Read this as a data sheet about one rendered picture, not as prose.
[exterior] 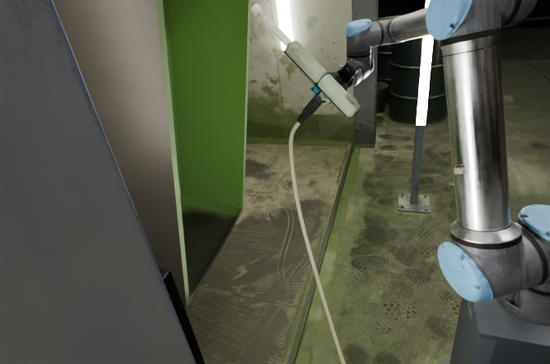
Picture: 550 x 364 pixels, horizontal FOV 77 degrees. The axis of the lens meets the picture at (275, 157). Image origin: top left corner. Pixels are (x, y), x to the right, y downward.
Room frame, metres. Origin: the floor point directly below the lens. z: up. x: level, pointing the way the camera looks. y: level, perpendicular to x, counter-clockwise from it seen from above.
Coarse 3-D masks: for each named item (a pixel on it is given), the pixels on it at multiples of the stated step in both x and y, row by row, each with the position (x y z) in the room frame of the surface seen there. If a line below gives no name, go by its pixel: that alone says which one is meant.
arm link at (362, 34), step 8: (352, 24) 1.32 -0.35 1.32; (360, 24) 1.29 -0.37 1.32; (368, 24) 1.29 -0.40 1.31; (376, 24) 1.31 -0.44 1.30; (352, 32) 1.30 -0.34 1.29; (360, 32) 1.28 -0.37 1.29; (368, 32) 1.29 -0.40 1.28; (376, 32) 1.29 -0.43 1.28; (352, 40) 1.30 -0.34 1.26; (360, 40) 1.28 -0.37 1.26; (368, 40) 1.29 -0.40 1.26; (376, 40) 1.29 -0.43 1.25; (352, 48) 1.30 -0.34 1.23; (360, 48) 1.28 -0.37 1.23; (368, 48) 1.29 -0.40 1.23; (352, 56) 1.30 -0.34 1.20; (360, 56) 1.28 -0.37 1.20
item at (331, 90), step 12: (252, 12) 1.24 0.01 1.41; (288, 48) 1.14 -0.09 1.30; (300, 48) 1.13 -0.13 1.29; (300, 60) 1.11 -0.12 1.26; (312, 60) 1.11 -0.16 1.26; (312, 72) 1.08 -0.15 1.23; (324, 72) 1.08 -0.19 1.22; (324, 84) 1.05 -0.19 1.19; (336, 84) 1.06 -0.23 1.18; (324, 96) 1.06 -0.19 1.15; (336, 96) 1.03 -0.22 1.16; (348, 96) 1.02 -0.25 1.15; (312, 108) 1.10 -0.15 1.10; (348, 108) 1.00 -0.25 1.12; (300, 120) 1.14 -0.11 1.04
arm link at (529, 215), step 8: (528, 208) 0.67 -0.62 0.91; (536, 208) 0.67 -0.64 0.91; (544, 208) 0.67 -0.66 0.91; (520, 216) 0.66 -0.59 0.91; (528, 216) 0.64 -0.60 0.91; (536, 216) 0.64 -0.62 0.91; (544, 216) 0.64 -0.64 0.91; (520, 224) 0.64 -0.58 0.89; (528, 224) 0.62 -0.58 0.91; (536, 224) 0.61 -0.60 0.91; (544, 224) 0.61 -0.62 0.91; (528, 232) 0.61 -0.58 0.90; (536, 232) 0.59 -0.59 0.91; (544, 232) 0.58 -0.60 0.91; (536, 240) 0.58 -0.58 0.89; (544, 240) 0.58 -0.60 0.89; (536, 248) 0.57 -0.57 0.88; (544, 248) 0.57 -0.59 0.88; (544, 256) 0.55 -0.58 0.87; (544, 264) 0.54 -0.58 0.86; (544, 272) 0.54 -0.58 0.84; (544, 280) 0.54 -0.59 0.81; (536, 288) 0.57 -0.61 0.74; (544, 288) 0.56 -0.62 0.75
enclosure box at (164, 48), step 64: (64, 0) 0.91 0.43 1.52; (128, 0) 0.85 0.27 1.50; (192, 0) 1.47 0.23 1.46; (128, 64) 0.87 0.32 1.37; (192, 64) 1.49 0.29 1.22; (128, 128) 0.89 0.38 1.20; (192, 128) 1.52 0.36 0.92; (128, 192) 0.92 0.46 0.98; (192, 192) 1.55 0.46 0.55; (192, 256) 1.15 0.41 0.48
